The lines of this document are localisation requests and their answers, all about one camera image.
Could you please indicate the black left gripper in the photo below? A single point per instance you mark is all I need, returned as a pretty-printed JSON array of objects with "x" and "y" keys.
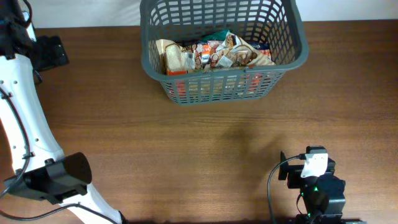
[{"x": 55, "y": 54}]

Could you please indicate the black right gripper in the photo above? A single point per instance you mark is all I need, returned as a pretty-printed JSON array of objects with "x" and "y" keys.
[{"x": 294, "y": 174}]

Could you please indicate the beige nut mix pouch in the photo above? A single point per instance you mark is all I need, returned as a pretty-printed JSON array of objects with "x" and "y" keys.
[{"x": 236, "y": 52}]

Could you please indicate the beige rice pouch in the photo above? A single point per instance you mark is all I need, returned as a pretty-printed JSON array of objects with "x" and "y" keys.
[{"x": 176, "y": 59}]

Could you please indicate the Kleenex tissue multipack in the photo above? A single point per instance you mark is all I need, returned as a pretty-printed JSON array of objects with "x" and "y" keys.
[{"x": 206, "y": 51}]

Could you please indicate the green Nescafe coffee bag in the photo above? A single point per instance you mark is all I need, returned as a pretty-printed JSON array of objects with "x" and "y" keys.
[{"x": 217, "y": 36}]

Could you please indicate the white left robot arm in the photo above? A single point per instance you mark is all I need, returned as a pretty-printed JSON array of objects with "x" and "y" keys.
[{"x": 41, "y": 169}]

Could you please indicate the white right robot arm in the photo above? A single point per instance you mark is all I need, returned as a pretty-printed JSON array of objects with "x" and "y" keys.
[{"x": 321, "y": 191}]

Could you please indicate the grey plastic mesh basket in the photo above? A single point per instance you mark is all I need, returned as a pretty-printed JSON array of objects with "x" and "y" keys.
[{"x": 277, "y": 23}]

